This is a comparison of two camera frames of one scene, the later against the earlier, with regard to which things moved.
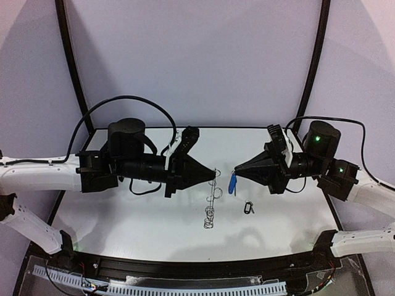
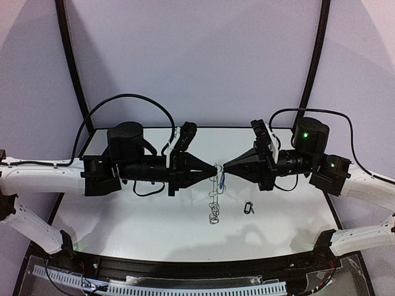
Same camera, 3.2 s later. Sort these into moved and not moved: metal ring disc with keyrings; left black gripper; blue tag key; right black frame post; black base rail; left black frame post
Moved: blue tag key; metal ring disc with keyrings
Not moved: black base rail; left black frame post; right black frame post; left black gripper
